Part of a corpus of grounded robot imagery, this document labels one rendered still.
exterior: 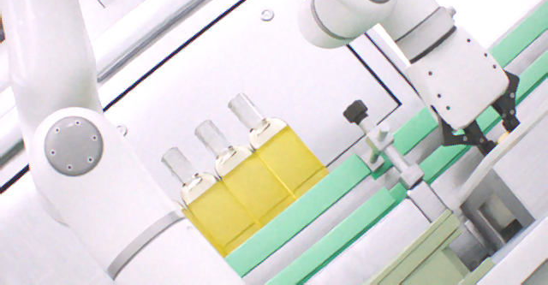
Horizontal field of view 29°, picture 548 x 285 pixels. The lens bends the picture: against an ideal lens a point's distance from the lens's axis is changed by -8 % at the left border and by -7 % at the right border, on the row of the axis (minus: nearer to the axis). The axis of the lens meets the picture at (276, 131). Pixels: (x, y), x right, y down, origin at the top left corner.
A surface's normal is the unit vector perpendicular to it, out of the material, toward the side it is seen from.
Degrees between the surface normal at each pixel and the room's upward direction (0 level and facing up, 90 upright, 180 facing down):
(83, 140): 97
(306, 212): 90
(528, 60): 90
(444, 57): 106
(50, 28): 96
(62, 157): 98
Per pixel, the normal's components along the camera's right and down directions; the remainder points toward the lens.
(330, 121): 0.00, -0.26
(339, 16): -0.61, 0.64
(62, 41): 0.43, -0.34
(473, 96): 0.25, 0.02
